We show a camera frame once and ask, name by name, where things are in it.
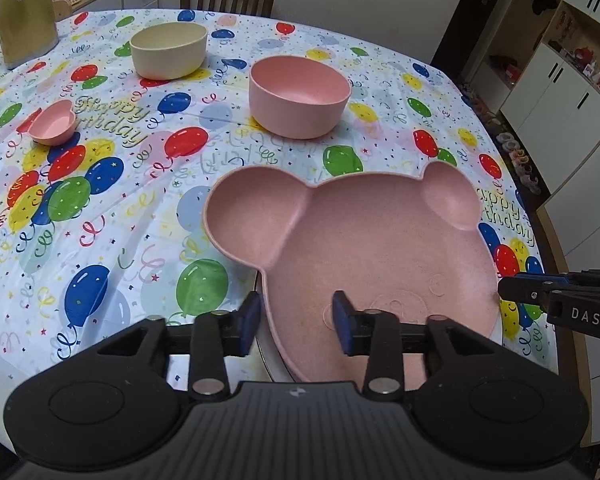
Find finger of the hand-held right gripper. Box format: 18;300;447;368
516;271;573;282
498;278;570;313

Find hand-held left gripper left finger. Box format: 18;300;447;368
97;290;263;402

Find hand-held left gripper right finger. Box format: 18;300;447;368
331;290;498;402

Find large white plate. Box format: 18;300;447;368
254;267;297;385

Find pink bear-shaped plate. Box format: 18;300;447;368
203;160;501;383

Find pink round bowl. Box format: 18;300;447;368
248;56;352;140

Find cream round bowl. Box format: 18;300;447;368
130;22;209;81

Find pink heart-shaped bowl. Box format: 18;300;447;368
27;99;78;147

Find row of shoes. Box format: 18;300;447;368
460;82;543;193

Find balloon print tablecloth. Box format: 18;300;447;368
0;7;561;401

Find red shoes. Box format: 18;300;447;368
492;55;522;82

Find dark brown door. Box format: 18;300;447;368
430;0;516;91

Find gold thermos jug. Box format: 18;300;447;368
0;0;60;71

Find white wall cabinet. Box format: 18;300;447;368
480;0;600;448

